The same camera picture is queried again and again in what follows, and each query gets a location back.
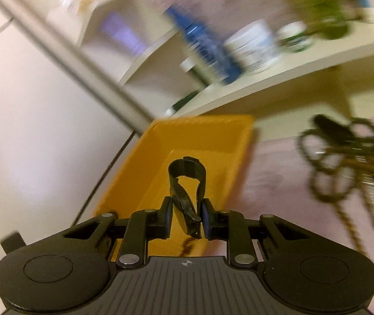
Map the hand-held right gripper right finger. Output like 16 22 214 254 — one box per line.
201 199 309 267

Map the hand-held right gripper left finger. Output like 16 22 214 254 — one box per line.
63 196 173 269

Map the brown bead bracelet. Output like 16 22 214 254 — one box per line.
180 235 195 257

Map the black hair claw clip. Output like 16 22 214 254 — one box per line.
168 157 207 239

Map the orange plastic tray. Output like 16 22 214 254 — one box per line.
93 114 256 257

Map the pink fluffy blanket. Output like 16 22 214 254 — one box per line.
203 113 374 315

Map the dark tube white cap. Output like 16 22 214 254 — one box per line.
165 90 201 116

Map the small white black tube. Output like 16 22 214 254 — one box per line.
180 57 222 86

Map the blue spray bottle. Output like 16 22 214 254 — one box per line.
165 5 243 84

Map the white cream jar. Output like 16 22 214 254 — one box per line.
223 20 282 74

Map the white shelf unit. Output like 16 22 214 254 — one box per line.
47 0 374 128

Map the purple tube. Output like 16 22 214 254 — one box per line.
103 11 146 55

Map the small green label jar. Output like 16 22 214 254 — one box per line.
277 21 314 53

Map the green liquid bottle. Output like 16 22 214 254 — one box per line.
279 0 351 40

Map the dark bead necklace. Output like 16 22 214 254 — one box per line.
297 114 374 283

